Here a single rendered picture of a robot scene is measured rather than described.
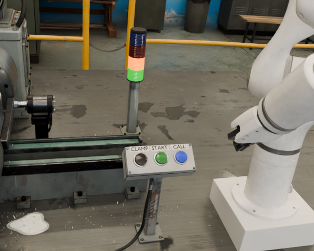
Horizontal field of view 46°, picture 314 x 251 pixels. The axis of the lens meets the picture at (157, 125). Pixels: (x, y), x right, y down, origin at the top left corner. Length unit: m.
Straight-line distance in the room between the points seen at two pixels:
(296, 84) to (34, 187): 0.79
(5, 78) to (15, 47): 0.27
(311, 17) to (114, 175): 0.72
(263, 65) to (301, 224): 0.45
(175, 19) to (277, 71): 5.60
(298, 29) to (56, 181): 0.76
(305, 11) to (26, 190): 0.86
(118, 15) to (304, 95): 5.73
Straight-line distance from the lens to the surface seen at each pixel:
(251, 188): 1.08
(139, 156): 0.87
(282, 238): 1.11
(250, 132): 0.75
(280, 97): 0.67
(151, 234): 1.06
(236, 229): 1.07
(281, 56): 0.93
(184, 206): 1.17
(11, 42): 1.47
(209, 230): 1.12
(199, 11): 6.12
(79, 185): 1.15
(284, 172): 1.04
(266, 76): 0.92
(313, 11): 0.68
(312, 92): 0.61
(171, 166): 0.89
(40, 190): 1.16
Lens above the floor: 1.56
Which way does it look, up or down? 29 degrees down
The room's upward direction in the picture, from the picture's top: 7 degrees clockwise
